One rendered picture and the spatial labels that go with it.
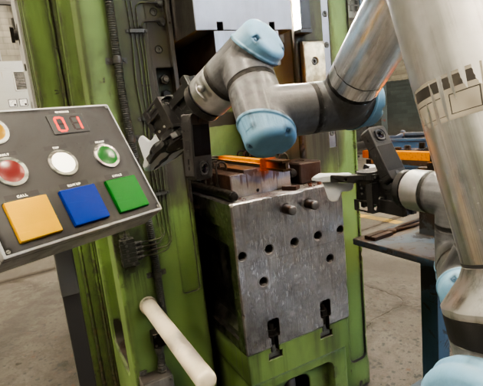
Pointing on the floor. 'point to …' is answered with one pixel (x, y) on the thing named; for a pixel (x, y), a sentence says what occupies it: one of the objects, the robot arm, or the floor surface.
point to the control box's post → (74, 317)
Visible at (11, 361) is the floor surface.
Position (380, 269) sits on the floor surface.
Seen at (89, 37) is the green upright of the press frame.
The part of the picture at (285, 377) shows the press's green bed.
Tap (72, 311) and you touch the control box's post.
